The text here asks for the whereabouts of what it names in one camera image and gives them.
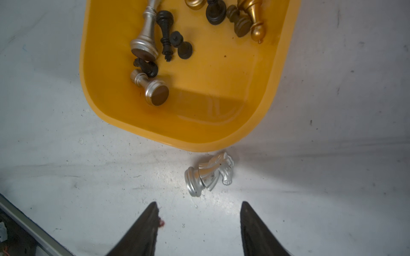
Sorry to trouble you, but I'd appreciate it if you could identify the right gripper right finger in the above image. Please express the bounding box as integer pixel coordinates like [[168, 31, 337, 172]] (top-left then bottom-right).
[[240, 201, 290, 256]]

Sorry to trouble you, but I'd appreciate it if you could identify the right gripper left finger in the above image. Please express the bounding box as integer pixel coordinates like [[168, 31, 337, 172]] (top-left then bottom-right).
[[107, 202, 160, 256]]

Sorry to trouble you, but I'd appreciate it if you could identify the silver chess piece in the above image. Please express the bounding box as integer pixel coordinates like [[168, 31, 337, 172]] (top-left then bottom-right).
[[184, 152, 234, 197], [130, 69, 169, 107], [130, 0, 161, 62]]

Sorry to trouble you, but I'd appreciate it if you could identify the yellow plastic storage box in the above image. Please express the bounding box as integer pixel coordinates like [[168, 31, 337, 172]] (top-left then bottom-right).
[[80, 1, 301, 152]]

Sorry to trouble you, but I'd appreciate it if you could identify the aluminium mounting rail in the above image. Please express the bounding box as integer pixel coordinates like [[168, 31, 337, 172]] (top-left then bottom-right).
[[1, 195, 73, 256]]

